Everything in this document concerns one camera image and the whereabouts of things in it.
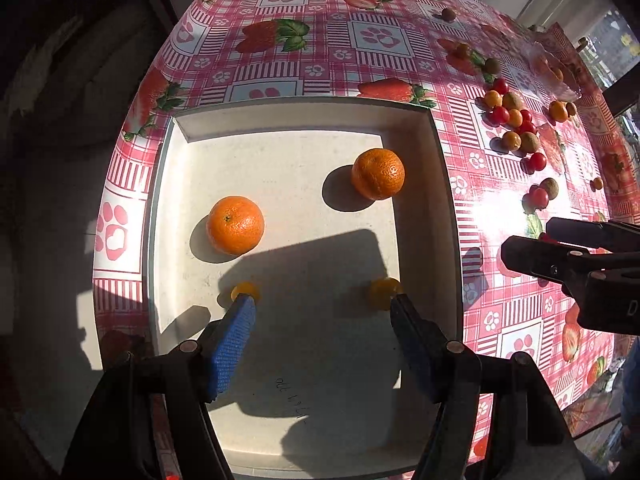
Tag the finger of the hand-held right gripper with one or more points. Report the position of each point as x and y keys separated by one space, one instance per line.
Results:
x=595 y=234
x=540 y=257

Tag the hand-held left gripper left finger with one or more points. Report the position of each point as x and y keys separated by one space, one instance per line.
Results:
x=234 y=345

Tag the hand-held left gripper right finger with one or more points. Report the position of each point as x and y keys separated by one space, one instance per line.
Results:
x=414 y=355

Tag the white rectangular tray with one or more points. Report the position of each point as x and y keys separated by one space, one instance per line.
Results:
x=310 y=260

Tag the brown-green jujube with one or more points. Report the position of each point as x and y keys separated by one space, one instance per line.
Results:
x=492 y=66
x=597 y=183
x=549 y=186
x=529 y=142
x=513 y=100
x=448 y=14

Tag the large orange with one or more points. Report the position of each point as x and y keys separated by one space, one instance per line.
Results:
x=235 y=225
x=377 y=173

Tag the pile of red cherry tomatoes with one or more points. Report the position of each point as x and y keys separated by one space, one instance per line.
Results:
x=498 y=116

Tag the clear plastic bag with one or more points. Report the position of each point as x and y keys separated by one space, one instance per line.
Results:
x=552 y=62

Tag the strawberry print red tablecloth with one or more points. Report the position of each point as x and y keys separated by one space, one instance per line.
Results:
x=320 y=60

